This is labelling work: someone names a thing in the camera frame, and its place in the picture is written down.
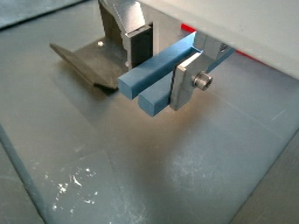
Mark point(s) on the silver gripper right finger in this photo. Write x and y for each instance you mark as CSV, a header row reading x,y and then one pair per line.
x,y
191,75

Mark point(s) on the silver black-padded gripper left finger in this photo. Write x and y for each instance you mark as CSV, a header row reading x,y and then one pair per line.
x,y
129,30

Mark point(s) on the blue double-square peg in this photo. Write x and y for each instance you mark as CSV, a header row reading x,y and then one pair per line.
x,y
149,82

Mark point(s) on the red shape-hole board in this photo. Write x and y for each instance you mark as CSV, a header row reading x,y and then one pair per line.
x,y
210,49

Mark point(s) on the black curved bracket holder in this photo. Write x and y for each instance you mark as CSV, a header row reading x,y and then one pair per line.
x,y
99,62

